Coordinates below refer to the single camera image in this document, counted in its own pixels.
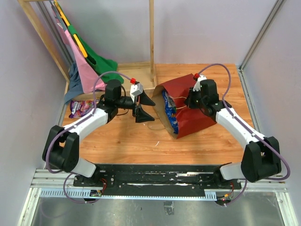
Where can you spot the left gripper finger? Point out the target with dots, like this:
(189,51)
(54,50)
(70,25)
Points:
(145,100)
(142,116)

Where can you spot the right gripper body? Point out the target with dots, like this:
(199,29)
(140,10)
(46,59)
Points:
(195,100)

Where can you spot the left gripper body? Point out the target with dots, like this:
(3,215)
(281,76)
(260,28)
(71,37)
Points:
(127,102)

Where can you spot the red brown paper bag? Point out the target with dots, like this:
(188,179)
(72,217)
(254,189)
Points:
(189,121)

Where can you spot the purple candy bag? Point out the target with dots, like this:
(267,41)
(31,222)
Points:
(79,109)

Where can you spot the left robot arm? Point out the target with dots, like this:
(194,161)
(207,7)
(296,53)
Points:
(61,152)

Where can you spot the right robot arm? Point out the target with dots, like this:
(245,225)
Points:
(261,154)

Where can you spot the blue chips bag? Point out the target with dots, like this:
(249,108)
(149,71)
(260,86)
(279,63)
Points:
(170,110)

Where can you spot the green cloth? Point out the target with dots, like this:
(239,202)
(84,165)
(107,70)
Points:
(98,63)

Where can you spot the pink cloth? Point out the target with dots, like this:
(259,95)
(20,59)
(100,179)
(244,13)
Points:
(87,75)

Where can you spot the blue grey cloth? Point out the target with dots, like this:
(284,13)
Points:
(75,86)

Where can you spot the yellow hanger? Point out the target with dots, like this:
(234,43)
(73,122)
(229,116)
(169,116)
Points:
(75,37)

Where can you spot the wooden clothes rack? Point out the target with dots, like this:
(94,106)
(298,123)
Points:
(127,73)

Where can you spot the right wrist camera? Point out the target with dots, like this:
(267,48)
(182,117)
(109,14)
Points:
(198,78)

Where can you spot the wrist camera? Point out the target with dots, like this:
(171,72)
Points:
(198,78)
(135,91)

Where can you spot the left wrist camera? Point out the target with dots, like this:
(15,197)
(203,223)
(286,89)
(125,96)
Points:
(135,91)

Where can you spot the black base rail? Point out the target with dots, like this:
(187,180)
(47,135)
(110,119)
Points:
(157,179)

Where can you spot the right aluminium frame post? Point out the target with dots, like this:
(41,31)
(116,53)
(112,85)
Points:
(263,30)

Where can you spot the aluminium frame post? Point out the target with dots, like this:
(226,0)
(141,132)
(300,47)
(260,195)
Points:
(263,30)
(48,15)

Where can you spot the left aluminium frame post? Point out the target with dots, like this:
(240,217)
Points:
(48,15)

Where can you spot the front aluminium rail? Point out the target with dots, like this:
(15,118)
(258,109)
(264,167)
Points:
(42,178)

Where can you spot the grey slotted cable duct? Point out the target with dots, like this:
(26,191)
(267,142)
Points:
(93,194)

